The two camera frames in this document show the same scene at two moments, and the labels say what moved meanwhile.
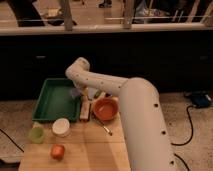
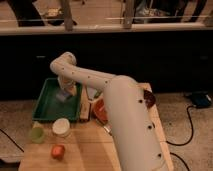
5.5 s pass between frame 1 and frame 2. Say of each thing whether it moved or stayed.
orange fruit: stayed
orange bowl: stayed
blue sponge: moved
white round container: stayed
